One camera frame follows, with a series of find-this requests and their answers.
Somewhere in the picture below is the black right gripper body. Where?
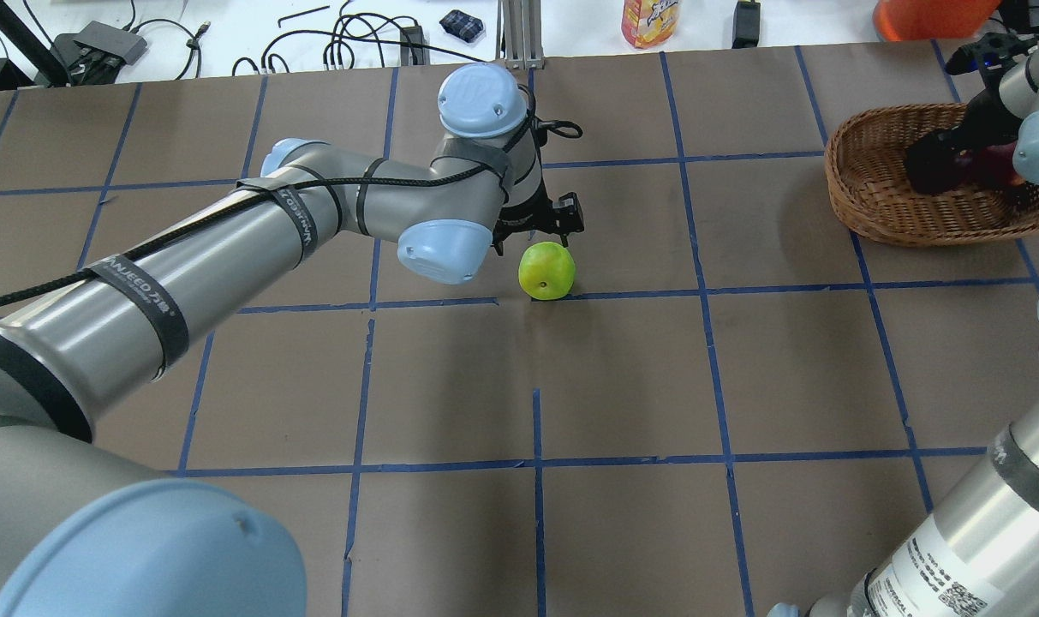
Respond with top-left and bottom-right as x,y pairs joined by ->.
930,89 -> 1023,163

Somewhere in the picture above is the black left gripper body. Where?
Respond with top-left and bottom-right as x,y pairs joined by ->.
494,173 -> 564,256

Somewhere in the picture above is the dark red apple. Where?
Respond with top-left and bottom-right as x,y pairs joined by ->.
957,141 -> 1027,190

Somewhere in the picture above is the green apple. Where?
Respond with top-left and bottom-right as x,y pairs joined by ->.
517,242 -> 576,301

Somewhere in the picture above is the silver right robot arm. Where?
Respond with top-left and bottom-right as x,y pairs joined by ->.
806,33 -> 1039,616

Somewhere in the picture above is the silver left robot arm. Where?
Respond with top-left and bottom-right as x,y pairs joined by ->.
0,63 -> 584,616

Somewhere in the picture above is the woven wicker basket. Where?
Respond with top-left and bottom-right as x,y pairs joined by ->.
825,103 -> 1039,247

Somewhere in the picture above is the orange bucket with grey lid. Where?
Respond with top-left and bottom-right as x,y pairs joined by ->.
872,1 -> 1000,42

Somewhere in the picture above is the dark blue computer mouse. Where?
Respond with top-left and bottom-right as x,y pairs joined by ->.
439,10 -> 485,44

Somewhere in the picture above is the yellow juice bottle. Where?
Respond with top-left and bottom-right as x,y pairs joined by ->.
621,0 -> 681,48

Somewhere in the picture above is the black power adapter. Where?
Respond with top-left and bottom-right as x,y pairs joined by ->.
731,0 -> 761,48

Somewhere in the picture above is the black allen key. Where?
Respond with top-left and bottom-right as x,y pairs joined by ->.
277,5 -> 331,28

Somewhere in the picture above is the grey usb hub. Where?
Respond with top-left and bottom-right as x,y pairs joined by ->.
51,22 -> 150,86

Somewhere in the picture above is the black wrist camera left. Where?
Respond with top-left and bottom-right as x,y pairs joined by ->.
551,192 -> 585,249

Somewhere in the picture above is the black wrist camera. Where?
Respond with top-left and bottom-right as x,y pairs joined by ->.
551,192 -> 585,249
945,33 -> 1039,75

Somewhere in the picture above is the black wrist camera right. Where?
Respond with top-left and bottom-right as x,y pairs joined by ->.
945,33 -> 1039,75

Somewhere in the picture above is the aluminium frame post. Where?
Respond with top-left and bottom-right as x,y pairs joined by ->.
497,0 -> 544,70

